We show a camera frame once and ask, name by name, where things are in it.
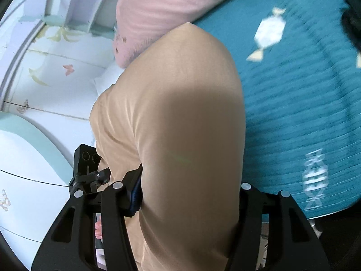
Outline lilac wall shelves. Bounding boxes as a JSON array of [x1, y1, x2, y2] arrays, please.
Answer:
[[42, 0, 119, 37]]

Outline white smiley pillow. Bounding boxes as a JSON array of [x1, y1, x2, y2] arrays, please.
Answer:
[[93, 62, 126, 96]]

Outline teal quilted bed sheet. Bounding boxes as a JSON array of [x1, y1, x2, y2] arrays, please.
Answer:
[[194, 0, 361, 221]]

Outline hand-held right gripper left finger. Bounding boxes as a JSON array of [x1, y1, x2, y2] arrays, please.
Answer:
[[30, 164, 143, 271]]

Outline pink quilt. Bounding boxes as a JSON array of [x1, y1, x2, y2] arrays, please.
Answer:
[[113, 0, 254, 68]]

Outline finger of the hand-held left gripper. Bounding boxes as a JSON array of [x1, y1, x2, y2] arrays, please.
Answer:
[[97, 168, 110, 186]]

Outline white butterfly wardrobe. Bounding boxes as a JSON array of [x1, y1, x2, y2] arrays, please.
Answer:
[[0, 0, 119, 260]]

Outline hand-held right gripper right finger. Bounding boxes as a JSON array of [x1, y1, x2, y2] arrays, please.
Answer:
[[226, 182, 330, 271]]

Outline tan button-front jacket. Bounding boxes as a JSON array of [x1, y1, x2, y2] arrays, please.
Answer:
[[90, 22, 246, 271]]

